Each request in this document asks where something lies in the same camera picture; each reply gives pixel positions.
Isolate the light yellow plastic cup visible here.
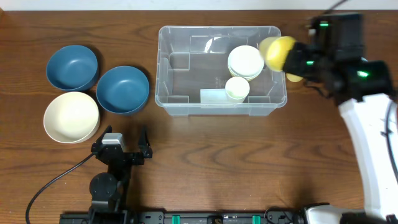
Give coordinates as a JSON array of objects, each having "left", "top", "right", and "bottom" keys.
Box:
[{"left": 286, "top": 73, "right": 303, "bottom": 83}]

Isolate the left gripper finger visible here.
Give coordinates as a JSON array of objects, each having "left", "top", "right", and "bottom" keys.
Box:
[
  {"left": 138, "top": 126, "right": 153, "bottom": 158},
  {"left": 95, "top": 125, "right": 112, "bottom": 146}
]

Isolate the dark blue bowl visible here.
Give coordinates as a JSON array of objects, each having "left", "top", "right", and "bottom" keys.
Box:
[
  {"left": 96, "top": 66, "right": 150, "bottom": 115},
  {"left": 46, "top": 45, "right": 100, "bottom": 91}
]

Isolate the golden yellow plastic cup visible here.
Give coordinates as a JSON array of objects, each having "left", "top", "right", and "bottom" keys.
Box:
[{"left": 258, "top": 36, "right": 296, "bottom": 72}]

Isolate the small white bowl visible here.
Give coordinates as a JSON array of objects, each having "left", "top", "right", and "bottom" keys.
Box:
[{"left": 228, "top": 45, "right": 265, "bottom": 77}]

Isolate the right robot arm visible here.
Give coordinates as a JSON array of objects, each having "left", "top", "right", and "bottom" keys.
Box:
[{"left": 277, "top": 41, "right": 397, "bottom": 223}]

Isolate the dark blue bowl near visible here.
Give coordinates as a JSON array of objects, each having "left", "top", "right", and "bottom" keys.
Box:
[{"left": 96, "top": 66, "right": 150, "bottom": 115}]

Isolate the clear plastic storage bin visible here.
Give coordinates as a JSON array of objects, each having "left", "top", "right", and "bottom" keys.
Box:
[{"left": 155, "top": 26, "right": 287, "bottom": 116}]

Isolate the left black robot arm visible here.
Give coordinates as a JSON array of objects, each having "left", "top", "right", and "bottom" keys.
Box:
[{"left": 88, "top": 126, "right": 153, "bottom": 224}]

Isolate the large cream bowl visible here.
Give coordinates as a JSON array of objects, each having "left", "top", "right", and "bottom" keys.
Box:
[{"left": 43, "top": 91, "right": 100, "bottom": 144}]

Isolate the small yellow bowl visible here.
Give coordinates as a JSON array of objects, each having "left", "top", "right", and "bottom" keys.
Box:
[{"left": 231, "top": 73, "right": 259, "bottom": 82}]

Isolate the dark blue bowl far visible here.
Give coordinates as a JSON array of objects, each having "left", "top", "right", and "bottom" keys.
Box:
[{"left": 46, "top": 45, "right": 100, "bottom": 91}]

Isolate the left black cable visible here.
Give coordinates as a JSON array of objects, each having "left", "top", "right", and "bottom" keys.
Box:
[{"left": 25, "top": 152, "right": 96, "bottom": 224}]

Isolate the cream plastic cup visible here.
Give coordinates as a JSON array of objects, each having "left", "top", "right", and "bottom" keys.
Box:
[{"left": 225, "top": 77, "right": 250, "bottom": 103}]

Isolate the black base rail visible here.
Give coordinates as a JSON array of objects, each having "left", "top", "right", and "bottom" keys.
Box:
[{"left": 59, "top": 210, "right": 306, "bottom": 224}]

